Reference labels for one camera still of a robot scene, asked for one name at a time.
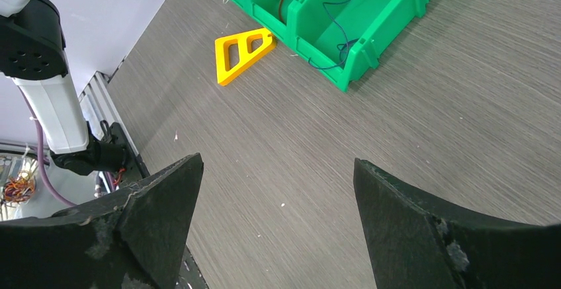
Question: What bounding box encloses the spare tangled wire bundle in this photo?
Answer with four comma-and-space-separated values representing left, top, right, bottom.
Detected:
2, 171, 37, 204

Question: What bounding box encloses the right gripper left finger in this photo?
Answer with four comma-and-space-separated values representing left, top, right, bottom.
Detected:
1, 153, 204, 288

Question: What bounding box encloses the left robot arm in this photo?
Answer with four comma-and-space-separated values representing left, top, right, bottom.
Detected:
1, 0, 128, 175

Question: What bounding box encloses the yellow triangular plastic bracket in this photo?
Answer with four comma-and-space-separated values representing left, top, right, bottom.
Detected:
214, 28, 277, 86

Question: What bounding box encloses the slotted cable duct rail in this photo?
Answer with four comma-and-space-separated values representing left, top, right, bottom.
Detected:
79, 71, 125, 139

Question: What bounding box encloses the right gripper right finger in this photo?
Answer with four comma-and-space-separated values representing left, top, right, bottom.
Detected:
353, 159, 560, 288

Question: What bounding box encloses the green six-compartment bin tray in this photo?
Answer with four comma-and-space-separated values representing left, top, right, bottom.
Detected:
224, 0, 430, 91

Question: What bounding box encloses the purple wire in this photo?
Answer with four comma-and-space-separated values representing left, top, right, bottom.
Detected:
307, 0, 400, 71

